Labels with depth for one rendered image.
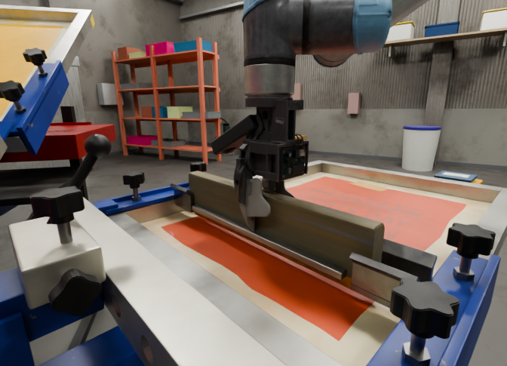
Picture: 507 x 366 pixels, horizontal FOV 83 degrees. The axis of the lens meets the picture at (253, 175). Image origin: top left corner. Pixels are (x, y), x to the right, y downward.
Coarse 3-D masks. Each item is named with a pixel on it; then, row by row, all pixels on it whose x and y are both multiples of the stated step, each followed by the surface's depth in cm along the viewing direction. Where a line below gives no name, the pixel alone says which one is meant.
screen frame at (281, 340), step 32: (320, 160) 110; (448, 192) 78; (480, 192) 73; (128, 224) 52; (480, 224) 50; (160, 256) 41; (480, 256) 40; (224, 288) 33; (256, 320) 28; (288, 352) 25; (320, 352) 25
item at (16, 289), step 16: (0, 272) 28; (16, 272) 28; (0, 288) 26; (16, 288) 25; (0, 304) 24; (16, 304) 25; (48, 304) 26; (96, 304) 29; (32, 320) 26; (48, 320) 26; (64, 320) 27; (32, 336) 26
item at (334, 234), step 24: (192, 192) 61; (216, 192) 55; (264, 192) 46; (240, 216) 50; (288, 216) 42; (312, 216) 39; (336, 216) 36; (288, 240) 43; (312, 240) 39; (336, 240) 36; (360, 240) 34; (336, 264) 37
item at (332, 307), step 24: (384, 192) 80; (432, 216) 63; (408, 240) 52; (432, 240) 52; (240, 264) 45; (264, 264) 45; (288, 264) 45; (264, 288) 39; (288, 288) 39; (312, 288) 39; (336, 288) 39; (312, 312) 34; (336, 312) 34; (360, 312) 34; (336, 336) 31
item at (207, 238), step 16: (352, 192) 81; (368, 192) 81; (176, 224) 60; (192, 224) 60; (208, 224) 60; (192, 240) 53; (208, 240) 53; (224, 240) 53; (240, 240) 53; (208, 256) 47; (224, 256) 47; (240, 256) 47
